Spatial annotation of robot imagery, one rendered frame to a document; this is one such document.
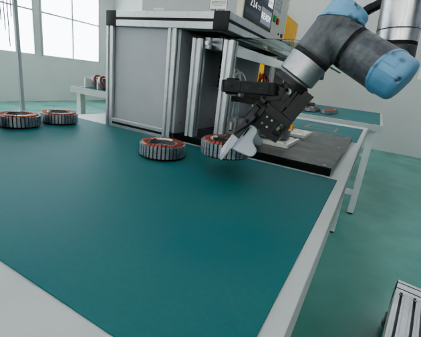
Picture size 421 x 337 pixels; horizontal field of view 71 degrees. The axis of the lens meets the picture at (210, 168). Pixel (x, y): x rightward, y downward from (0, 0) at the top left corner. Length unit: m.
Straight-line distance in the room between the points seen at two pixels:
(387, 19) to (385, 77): 0.18
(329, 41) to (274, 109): 0.15
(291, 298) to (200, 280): 0.09
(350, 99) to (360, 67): 5.73
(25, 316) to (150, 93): 0.79
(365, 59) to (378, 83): 0.04
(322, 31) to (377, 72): 0.12
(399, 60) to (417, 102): 5.75
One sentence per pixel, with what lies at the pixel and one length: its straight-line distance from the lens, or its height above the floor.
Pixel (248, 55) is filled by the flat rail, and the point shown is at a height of 1.02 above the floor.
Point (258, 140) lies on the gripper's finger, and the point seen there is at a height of 0.82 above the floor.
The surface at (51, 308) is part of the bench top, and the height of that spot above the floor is 0.75.
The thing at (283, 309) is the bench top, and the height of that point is 0.75.
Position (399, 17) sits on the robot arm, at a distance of 0.70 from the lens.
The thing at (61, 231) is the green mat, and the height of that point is 0.75.
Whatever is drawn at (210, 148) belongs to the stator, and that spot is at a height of 0.81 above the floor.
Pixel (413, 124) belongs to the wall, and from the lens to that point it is 6.33.
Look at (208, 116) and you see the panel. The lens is 1.11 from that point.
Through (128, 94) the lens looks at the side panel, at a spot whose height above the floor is 0.86.
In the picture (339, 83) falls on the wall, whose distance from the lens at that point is 6.33.
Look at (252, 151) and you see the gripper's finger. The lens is 0.59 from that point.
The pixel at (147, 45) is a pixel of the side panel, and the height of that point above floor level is 1.02.
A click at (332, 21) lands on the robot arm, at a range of 0.60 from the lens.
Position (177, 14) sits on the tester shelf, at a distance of 0.93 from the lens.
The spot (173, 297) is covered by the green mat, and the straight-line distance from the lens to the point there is 0.31.
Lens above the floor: 0.95
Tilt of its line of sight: 17 degrees down
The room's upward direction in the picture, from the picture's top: 7 degrees clockwise
